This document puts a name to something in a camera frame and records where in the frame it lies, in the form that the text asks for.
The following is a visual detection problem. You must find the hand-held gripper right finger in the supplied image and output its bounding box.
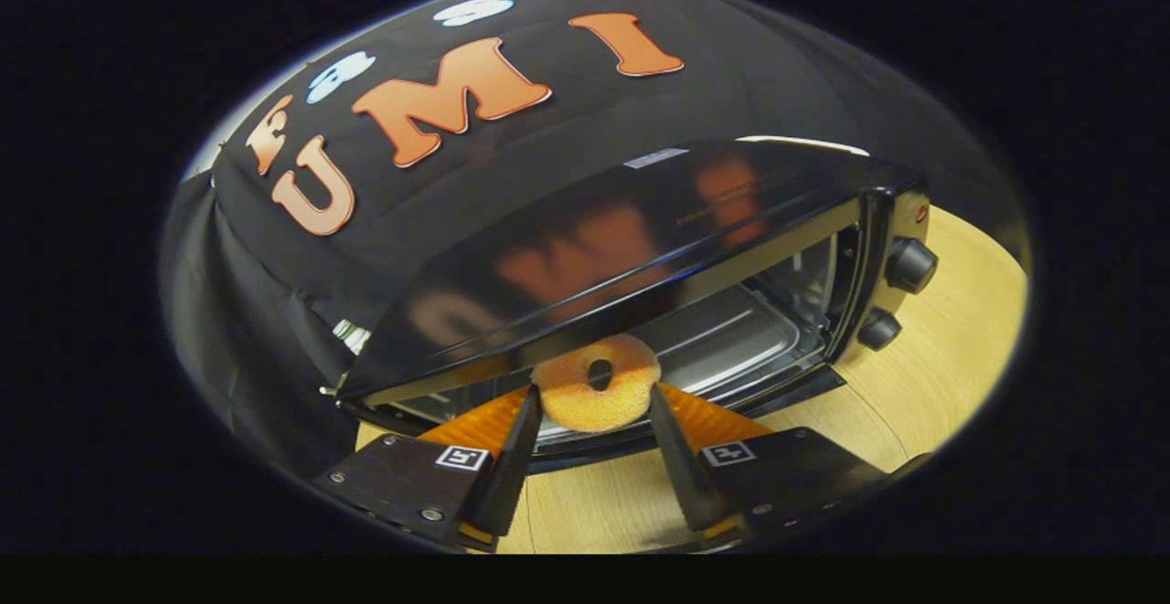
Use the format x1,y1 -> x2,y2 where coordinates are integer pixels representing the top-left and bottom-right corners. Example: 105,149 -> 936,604
647,383 -> 933,539

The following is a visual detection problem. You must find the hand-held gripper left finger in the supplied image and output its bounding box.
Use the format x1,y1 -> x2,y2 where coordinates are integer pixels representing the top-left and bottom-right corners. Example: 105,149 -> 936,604
315,385 -> 543,552

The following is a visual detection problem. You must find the sugared ring donut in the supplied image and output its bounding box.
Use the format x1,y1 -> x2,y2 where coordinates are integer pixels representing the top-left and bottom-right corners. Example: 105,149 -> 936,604
532,334 -> 662,433

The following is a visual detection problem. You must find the black toaster oven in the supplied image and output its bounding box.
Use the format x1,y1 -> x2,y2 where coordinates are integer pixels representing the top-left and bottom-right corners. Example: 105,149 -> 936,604
320,136 -> 941,475

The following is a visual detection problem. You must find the white green-label drink bottle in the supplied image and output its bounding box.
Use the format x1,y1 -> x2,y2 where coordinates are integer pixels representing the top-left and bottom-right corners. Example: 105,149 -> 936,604
331,318 -> 371,355

